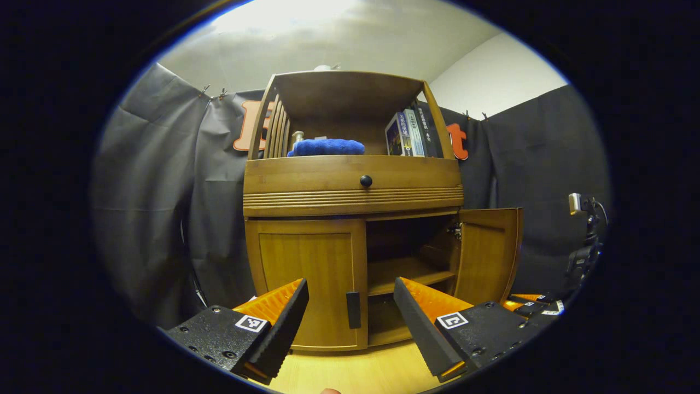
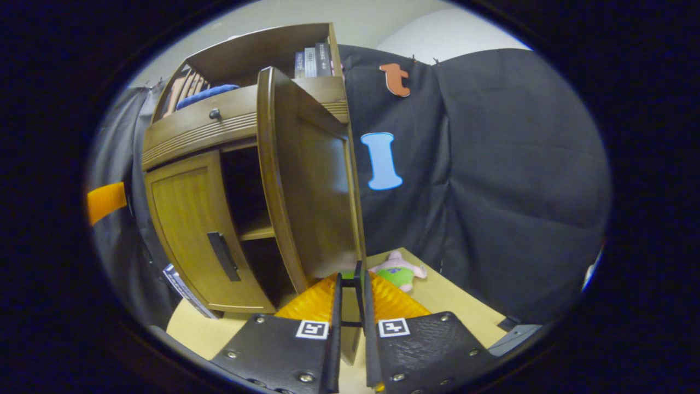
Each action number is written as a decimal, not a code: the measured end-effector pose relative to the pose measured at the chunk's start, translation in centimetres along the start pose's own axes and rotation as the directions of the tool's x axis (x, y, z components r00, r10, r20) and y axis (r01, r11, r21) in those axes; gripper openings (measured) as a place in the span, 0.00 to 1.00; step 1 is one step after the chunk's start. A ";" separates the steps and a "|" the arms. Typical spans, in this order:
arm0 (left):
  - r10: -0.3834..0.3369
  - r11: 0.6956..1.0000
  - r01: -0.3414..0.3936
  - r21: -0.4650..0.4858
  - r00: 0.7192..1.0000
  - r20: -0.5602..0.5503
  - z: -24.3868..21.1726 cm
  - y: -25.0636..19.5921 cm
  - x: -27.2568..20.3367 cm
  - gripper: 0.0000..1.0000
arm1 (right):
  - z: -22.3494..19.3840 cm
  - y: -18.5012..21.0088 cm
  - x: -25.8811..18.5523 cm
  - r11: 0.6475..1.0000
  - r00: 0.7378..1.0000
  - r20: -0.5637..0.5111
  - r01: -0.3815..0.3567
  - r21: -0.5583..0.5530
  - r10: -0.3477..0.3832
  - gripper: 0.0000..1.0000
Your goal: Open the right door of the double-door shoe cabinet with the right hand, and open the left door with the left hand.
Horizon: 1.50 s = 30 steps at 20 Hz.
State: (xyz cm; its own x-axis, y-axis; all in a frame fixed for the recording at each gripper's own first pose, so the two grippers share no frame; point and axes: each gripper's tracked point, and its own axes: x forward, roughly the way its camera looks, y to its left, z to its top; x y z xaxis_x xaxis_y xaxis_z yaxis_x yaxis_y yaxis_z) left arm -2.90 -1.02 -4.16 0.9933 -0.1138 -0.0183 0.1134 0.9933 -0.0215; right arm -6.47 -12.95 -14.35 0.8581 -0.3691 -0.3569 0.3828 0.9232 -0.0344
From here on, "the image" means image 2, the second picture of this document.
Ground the black door handle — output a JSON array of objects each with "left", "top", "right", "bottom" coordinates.
[
  {"left": 339, "top": 260, "right": 366, "bottom": 329},
  {"left": 207, "top": 231, "right": 241, "bottom": 282}
]

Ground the black shelf book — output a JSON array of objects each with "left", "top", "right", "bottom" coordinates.
[{"left": 315, "top": 43, "right": 333, "bottom": 77}]

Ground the blue folded cloth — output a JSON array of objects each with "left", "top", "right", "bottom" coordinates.
[{"left": 176, "top": 84, "right": 240, "bottom": 110}]

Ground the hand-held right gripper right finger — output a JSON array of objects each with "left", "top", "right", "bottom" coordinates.
[{"left": 361, "top": 271, "right": 495, "bottom": 394}]

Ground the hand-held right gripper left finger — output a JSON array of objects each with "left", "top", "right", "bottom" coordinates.
[{"left": 211, "top": 273, "right": 343, "bottom": 394}]

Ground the black backdrop cloth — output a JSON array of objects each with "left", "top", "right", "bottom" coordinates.
[{"left": 90, "top": 45, "right": 610, "bottom": 329}]

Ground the wooden double-door shoe cabinet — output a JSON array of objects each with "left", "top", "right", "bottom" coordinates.
[{"left": 141, "top": 22, "right": 367, "bottom": 366}]

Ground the pink star plush toy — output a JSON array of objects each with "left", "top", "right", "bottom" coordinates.
[{"left": 369, "top": 250, "right": 428, "bottom": 293}]

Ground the wooden shoe cabinet door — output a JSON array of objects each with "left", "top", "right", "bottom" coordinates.
[
  {"left": 257, "top": 67, "right": 367, "bottom": 366},
  {"left": 145, "top": 150, "right": 277, "bottom": 314}
]

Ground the wooden cabinet drawer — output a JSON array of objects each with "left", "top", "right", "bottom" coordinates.
[{"left": 141, "top": 77, "right": 351, "bottom": 171}]

